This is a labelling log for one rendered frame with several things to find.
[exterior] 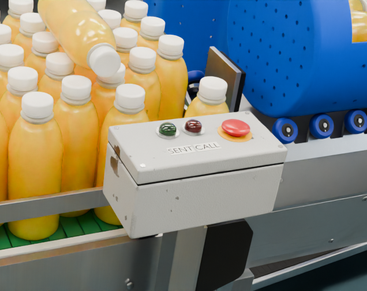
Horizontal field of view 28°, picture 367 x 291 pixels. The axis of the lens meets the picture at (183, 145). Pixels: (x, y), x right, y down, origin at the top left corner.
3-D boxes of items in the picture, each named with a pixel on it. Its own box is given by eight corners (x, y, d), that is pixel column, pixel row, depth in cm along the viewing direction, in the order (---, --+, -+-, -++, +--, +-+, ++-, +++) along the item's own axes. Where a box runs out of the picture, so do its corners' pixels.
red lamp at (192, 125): (204, 133, 89) (206, 125, 89) (188, 135, 88) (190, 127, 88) (197, 124, 91) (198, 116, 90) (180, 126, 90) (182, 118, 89)
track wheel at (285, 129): (297, 115, 121) (291, 116, 123) (274, 118, 119) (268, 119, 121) (302, 141, 121) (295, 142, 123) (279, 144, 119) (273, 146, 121)
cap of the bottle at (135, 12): (142, 9, 126) (143, -1, 125) (150, 18, 123) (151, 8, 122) (121, 10, 124) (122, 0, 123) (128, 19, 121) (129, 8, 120)
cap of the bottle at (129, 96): (145, 109, 95) (146, 98, 95) (115, 108, 95) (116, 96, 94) (142, 96, 99) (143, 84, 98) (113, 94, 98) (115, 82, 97)
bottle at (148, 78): (104, 155, 119) (113, 51, 109) (145, 153, 121) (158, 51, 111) (113, 179, 113) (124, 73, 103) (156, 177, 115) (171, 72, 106)
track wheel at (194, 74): (209, 77, 132) (206, 67, 132) (187, 79, 130) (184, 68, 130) (200, 87, 136) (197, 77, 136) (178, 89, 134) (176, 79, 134)
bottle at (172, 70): (184, 157, 121) (200, 56, 112) (146, 164, 118) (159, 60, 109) (165, 136, 127) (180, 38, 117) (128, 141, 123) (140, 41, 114)
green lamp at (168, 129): (179, 136, 88) (180, 128, 87) (162, 138, 87) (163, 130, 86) (171, 127, 89) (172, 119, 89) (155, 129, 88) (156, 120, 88)
